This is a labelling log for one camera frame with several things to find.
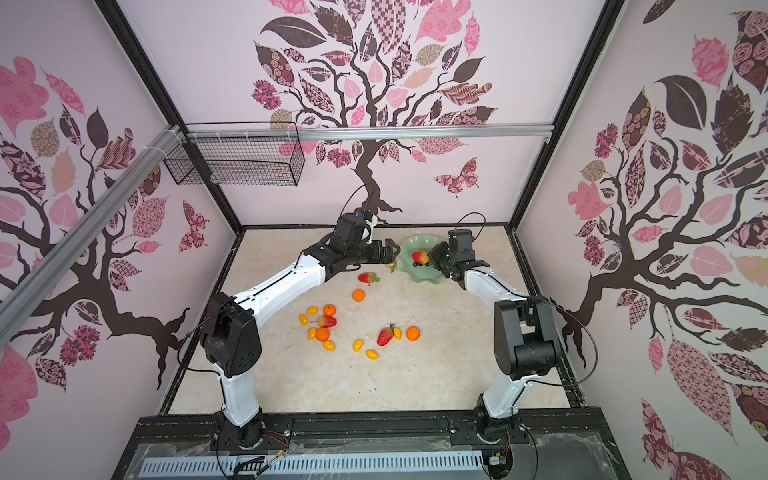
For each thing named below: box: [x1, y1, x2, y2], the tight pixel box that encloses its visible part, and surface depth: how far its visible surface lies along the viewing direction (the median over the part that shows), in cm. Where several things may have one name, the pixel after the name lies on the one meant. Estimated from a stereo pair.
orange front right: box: [406, 326, 421, 342], surface depth 91 cm
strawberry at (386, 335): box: [377, 323, 396, 347], surface depth 91 cm
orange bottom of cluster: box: [316, 328, 330, 342], surface depth 91 cm
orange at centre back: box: [352, 288, 366, 302], surface depth 101 cm
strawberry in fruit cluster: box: [318, 315, 337, 328], surface depth 94 cm
